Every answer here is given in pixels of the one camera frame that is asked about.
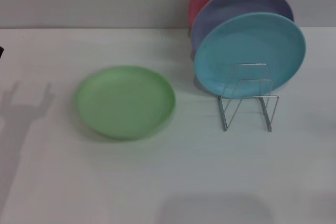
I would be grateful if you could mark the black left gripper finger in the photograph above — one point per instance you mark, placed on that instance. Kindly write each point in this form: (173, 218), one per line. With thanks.
(1, 52)

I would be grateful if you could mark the green plastic plate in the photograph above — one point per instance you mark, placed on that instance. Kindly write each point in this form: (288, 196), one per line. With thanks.
(123, 103)

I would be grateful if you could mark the purple plastic plate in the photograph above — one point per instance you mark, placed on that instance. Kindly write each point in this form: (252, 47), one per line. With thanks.
(236, 3)

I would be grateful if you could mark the light blue plastic plate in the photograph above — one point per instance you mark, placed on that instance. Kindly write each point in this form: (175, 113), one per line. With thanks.
(249, 40)

